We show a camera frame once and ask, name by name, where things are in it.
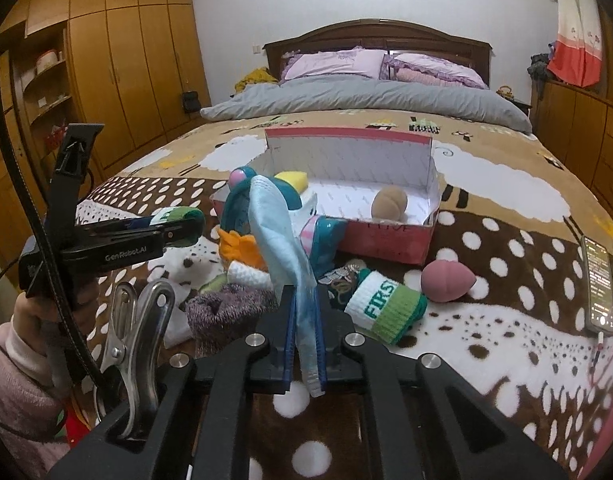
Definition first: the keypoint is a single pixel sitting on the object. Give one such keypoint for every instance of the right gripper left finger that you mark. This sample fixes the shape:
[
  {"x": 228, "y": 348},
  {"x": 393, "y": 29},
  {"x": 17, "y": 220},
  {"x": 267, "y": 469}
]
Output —
[{"x": 289, "y": 304}]

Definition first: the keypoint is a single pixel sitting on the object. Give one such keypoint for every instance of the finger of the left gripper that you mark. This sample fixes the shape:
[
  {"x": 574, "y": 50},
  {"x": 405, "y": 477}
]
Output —
[{"x": 136, "y": 224}]

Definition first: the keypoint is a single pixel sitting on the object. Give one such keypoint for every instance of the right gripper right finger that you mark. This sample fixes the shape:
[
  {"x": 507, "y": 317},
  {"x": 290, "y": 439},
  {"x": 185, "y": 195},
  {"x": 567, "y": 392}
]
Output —
[{"x": 320, "y": 341}]

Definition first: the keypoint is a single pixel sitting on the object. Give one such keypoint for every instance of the dark patterned pouch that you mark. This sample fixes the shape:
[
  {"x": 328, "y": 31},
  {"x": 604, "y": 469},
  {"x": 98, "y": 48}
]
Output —
[{"x": 342, "y": 282}]

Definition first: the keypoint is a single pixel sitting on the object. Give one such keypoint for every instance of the green white sock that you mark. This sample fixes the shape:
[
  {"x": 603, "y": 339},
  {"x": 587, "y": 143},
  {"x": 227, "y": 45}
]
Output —
[
  {"x": 181, "y": 226},
  {"x": 384, "y": 308}
]

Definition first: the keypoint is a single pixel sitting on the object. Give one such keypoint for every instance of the white waffle cloth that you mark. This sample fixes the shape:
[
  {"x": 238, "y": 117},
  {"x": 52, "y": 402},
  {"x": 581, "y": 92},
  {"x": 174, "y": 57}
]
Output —
[{"x": 241, "y": 274}]

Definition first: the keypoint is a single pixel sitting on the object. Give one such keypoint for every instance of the light blue sock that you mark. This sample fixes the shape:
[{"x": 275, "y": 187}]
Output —
[{"x": 288, "y": 265}]

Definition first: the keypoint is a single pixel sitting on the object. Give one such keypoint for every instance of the orange fabric flower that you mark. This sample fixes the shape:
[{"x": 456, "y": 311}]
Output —
[{"x": 241, "y": 248}]

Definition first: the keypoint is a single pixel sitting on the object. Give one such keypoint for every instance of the purple knit sock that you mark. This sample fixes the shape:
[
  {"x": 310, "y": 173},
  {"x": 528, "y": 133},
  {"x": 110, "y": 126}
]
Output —
[{"x": 220, "y": 317}]

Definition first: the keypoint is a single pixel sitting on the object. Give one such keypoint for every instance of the yellow sponge block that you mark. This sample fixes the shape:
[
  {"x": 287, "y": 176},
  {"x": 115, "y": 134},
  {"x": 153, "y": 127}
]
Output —
[{"x": 298, "y": 180}]

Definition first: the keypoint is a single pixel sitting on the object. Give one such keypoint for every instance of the beige makeup sponge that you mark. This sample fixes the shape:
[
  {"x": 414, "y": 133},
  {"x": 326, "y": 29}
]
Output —
[{"x": 390, "y": 203}]

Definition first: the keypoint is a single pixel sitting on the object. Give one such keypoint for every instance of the pink makeup sponge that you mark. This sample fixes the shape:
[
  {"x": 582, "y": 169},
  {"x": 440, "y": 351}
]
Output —
[{"x": 444, "y": 281}]

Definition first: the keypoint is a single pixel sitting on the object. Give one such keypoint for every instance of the person's left hand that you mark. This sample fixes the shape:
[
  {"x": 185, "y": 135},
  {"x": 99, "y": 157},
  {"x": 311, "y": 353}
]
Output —
[{"x": 26, "y": 344}]

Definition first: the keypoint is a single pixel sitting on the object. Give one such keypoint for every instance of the pink striped teal toy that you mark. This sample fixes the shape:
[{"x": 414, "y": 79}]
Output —
[{"x": 318, "y": 234}]

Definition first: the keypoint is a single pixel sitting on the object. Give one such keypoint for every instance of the metal spring clip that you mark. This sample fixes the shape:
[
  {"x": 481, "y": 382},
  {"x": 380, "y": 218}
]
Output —
[{"x": 136, "y": 327}]

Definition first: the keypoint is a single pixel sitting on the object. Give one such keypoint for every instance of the teal alarm clock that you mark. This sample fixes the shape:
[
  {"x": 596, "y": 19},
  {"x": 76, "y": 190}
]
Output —
[{"x": 250, "y": 196}]

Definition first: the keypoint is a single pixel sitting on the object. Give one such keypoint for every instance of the black bag on wardrobe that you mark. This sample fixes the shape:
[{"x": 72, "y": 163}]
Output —
[{"x": 191, "y": 102}]

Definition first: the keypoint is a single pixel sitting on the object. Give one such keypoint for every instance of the pink cardboard shoe box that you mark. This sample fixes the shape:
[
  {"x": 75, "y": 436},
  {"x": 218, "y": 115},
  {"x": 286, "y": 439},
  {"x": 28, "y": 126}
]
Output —
[{"x": 346, "y": 167}]

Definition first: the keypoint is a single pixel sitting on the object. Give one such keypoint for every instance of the wooden wardrobe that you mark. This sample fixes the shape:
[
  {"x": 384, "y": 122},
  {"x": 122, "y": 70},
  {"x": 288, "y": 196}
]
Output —
[{"x": 122, "y": 63}]

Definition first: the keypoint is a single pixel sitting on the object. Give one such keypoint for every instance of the brown polka dot blanket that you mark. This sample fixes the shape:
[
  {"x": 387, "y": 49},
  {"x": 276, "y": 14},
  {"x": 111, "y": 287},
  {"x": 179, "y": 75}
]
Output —
[{"x": 511, "y": 208}]

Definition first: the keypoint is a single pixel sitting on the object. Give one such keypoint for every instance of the yellow knitted cloth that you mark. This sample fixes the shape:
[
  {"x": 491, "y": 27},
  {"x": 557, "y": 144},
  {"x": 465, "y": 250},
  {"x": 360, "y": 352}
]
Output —
[{"x": 260, "y": 75}]

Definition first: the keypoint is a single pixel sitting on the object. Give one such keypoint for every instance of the grey duvet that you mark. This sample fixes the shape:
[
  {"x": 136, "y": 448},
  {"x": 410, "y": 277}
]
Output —
[{"x": 347, "y": 92}]

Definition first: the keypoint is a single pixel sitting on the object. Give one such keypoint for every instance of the left lilac pillow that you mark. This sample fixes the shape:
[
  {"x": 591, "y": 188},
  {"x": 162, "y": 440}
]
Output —
[{"x": 356, "y": 62}]

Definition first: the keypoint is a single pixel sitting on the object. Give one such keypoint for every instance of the lilac pillow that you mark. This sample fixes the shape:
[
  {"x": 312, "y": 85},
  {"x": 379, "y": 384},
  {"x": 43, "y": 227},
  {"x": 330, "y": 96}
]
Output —
[
  {"x": 425, "y": 69},
  {"x": 356, "y": 62}
]

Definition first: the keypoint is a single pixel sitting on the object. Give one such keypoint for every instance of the right lilac pillow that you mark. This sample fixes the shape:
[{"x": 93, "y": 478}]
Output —
[{"x": 425, "y": 69}]

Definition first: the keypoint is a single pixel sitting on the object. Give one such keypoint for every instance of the dark wooden headboard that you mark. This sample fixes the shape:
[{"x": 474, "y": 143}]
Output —
[{"x": 390, "y": 35}]

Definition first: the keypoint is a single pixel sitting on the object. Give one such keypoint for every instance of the smartphone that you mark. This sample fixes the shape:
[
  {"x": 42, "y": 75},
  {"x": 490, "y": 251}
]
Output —
[{"x": 599, "y": 281}]

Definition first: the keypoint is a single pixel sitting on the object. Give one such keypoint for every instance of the dark clothes pile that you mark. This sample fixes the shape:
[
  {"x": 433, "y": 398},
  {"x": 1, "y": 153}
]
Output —
[{"x": 539, "y": 72}]

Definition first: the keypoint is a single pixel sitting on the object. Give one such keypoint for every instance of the wooden dresser cabinet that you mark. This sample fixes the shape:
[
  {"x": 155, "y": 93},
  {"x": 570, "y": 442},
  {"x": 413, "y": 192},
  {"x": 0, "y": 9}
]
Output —
[{"x": 577, "y": 127}]

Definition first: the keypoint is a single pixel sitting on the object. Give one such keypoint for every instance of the white red curtain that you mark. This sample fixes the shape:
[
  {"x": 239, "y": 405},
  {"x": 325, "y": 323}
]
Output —
[{"x": 578, "y": 48}]

